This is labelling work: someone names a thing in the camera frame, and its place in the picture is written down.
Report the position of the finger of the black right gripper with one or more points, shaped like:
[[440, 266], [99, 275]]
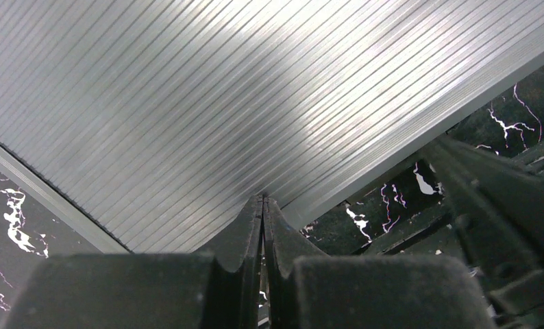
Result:
[[498, 208]]

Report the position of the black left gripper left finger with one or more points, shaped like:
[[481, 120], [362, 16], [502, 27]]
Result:
[[216, 286]]

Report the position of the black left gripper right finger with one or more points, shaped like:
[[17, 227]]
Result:
[[311, 289]]

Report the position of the black foam-lined poker case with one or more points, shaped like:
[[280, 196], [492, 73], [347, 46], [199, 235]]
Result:
[[161, 118]]

